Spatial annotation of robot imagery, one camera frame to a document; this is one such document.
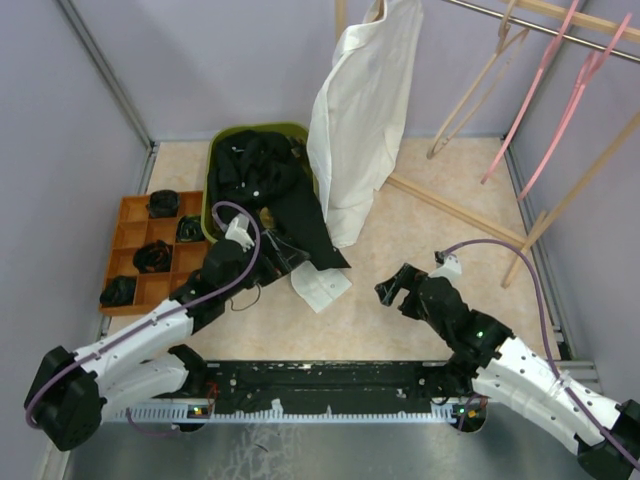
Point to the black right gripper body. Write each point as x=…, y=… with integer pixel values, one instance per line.
x=414, y=308

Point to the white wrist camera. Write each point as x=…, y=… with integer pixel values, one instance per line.
x=448, y=266
x=238, y=232

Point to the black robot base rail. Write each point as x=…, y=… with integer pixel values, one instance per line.
x=343, y=387

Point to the pink plastic hanger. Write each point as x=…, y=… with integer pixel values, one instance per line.
x=591, y=65

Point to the black garment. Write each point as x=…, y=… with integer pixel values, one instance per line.
x=260, y=170

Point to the black rolled belt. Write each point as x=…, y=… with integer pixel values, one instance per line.
x=155, y=257
x=119, y=291

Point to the green plastic basket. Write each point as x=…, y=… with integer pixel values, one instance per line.
x=294, y=131

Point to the cream white garment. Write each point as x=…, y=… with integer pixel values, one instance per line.
x=358, y=120

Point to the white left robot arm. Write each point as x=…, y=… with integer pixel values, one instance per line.
x=74, y=392

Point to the pink hanger with plaid shirt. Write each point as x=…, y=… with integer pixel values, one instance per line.
x=545, y=61

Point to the orange compartment tray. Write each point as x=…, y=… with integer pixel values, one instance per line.
x=135, y=229

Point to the wooden rack frame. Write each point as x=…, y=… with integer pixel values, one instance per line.
x=544, y=220

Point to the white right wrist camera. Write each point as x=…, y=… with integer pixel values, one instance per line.
x=448, y=266

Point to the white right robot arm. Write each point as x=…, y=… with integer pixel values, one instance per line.
x=603, y=434

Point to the black rolled belt front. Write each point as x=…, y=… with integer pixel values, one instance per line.
x=119, y=291

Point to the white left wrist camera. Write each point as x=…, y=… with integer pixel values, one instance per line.
x=238, y=232

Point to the beige wooden hanger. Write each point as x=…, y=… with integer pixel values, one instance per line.
x=508, y=48

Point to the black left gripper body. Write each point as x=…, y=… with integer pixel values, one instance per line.
x=267, y=269

